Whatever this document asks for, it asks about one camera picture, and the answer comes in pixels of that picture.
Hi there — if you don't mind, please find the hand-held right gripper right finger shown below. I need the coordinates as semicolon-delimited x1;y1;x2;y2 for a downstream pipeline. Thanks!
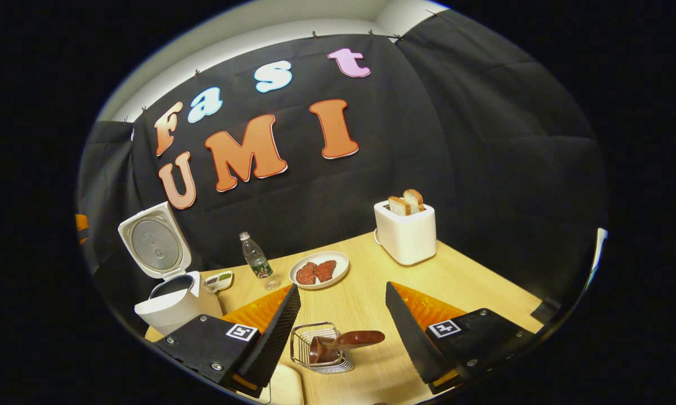
386;281;536;400

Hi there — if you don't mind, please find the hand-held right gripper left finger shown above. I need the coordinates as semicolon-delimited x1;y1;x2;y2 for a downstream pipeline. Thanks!
153;284;302;399

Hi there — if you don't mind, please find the metal wire chopstick holder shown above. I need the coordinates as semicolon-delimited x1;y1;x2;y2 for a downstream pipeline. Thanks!
290;322;355;375

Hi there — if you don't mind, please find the brown wooden spoon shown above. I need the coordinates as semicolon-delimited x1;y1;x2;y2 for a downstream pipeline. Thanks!
308;330;386;365

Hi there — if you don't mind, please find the white rice cooker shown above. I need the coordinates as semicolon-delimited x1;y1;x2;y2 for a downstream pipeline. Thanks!
118;201;224;337

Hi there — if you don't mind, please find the small white seasoning dish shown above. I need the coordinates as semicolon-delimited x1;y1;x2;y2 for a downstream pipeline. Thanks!
205;271;234;293

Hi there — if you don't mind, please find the clear plastic water bottle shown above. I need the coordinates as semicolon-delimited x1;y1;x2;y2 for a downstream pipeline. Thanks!
239;231;280;291

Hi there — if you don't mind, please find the white toaster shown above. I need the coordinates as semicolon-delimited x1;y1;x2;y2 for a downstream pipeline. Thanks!
374;200;437;266

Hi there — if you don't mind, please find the white oval plate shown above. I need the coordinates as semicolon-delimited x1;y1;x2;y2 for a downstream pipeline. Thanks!
289;251;350;290

